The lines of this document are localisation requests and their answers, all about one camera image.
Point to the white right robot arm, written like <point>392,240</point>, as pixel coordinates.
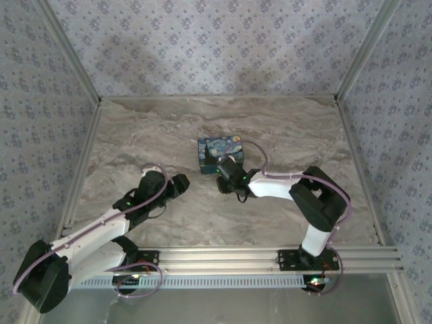
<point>276,185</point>

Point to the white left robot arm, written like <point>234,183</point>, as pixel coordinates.
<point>91,229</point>

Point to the black controller board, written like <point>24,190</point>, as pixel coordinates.
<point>317,281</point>
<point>126,281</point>

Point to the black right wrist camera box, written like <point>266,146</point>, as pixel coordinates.
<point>224,186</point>

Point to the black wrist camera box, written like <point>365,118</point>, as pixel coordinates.
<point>224,186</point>
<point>182,184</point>

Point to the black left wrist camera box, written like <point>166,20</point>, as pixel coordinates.
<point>182,184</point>

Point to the aluminium table side rail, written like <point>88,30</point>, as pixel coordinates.
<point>82,162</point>
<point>359,162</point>

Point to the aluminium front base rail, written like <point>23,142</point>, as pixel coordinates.
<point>219,258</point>

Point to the aluminium frame corner post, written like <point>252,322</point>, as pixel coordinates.
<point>69,50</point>
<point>368,50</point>

